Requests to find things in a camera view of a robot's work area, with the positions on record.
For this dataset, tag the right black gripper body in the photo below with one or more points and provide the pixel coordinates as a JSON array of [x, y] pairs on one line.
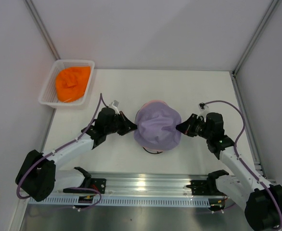
[[198, 128]]

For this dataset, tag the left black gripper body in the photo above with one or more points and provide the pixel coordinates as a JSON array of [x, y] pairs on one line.
[[120, 126]]

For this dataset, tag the purple bucket hat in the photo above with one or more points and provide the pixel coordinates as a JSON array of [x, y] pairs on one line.
[[157, 127]]

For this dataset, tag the black wire hat stand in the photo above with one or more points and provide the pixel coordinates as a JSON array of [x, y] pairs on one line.
[[154, 152]]

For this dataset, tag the pink bucket hat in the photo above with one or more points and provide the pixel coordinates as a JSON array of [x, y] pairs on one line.
[[151, 102]]

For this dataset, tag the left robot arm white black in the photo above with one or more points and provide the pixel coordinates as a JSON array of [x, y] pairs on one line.
[[40, 173]]

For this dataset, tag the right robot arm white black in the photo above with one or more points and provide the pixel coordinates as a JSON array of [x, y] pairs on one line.
[[260, 200]]

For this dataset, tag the red hat in basket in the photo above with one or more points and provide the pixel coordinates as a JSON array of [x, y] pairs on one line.
[[71, 83]]

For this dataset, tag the white plastic basket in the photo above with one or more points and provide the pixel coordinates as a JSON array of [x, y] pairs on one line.
[[48, 93]]

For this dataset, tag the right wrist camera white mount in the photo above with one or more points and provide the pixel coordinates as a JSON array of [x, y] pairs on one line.
[[204, 110]]

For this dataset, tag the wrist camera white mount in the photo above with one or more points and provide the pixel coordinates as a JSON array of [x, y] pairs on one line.
[[204, 110], [114, 105]]

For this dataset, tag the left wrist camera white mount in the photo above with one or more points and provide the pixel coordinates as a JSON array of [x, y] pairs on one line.
[[114, 105]]

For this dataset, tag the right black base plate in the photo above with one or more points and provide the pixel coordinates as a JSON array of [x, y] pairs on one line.
[[201, 188]]

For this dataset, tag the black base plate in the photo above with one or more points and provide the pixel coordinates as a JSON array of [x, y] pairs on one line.
[[201, 188], [97, 184]]

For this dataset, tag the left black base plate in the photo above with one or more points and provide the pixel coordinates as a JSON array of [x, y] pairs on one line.
[[97, 184]]

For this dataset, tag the white slotted cable duct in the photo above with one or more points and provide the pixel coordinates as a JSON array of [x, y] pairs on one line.
[[124, 201]]

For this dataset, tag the aluminium rail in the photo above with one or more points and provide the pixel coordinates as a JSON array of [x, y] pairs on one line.
[[147, 185]]

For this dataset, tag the right aluminium corner post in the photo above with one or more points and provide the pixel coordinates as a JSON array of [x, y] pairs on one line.
[[273, 6]]

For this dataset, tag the aluminium corner post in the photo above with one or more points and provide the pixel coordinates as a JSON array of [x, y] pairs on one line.
[[41, 28], [273, 6]]

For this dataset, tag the left aluminium corner post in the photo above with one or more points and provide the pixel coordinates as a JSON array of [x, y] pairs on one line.
[[41, 28]]

